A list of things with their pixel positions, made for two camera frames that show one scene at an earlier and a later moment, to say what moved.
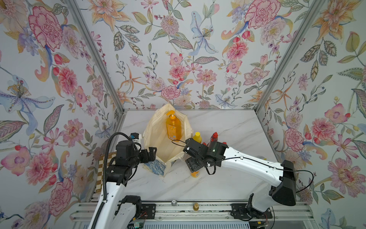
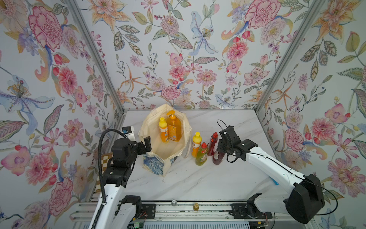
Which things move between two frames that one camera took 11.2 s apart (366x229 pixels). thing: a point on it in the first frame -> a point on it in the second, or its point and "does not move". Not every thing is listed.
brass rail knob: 196,206 does not move
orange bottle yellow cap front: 195,174 -> 163,129
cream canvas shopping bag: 167,130 does not move
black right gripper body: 191,163 -> 223,148
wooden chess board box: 100,174 does not move
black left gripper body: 143,157 -> 138,149
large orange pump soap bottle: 174,127 does not move
